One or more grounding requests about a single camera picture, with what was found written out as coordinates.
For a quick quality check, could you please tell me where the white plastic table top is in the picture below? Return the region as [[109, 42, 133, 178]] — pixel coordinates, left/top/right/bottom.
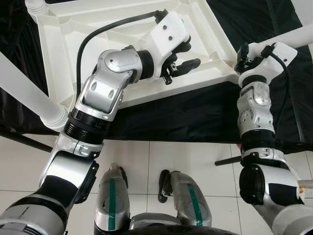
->
[[37, 0, 240, 109]]

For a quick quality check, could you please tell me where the black table cloth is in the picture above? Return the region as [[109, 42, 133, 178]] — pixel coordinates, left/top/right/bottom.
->
[[0, 0, 313, 155]]

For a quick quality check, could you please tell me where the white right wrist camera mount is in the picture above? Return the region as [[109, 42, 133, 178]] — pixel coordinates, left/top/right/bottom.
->
[[240, 43, 297, 88]]

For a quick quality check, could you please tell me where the black robot waist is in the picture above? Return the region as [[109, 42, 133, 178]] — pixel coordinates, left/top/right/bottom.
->
[[117, 214, 235, 235]]

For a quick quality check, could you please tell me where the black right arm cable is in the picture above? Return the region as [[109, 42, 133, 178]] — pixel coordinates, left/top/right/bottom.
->
[[264, 47, 291, 142]]

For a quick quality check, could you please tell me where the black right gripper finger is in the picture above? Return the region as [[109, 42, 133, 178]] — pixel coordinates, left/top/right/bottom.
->
[[236, 43, 250, 71]]

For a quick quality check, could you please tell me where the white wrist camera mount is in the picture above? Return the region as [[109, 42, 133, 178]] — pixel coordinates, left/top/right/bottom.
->
[[240, 43, 297, 88], [149, 11, 191, 81]]

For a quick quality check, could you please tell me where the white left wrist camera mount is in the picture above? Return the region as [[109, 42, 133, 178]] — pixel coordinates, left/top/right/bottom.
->
[[149, 11, 191, 81]]

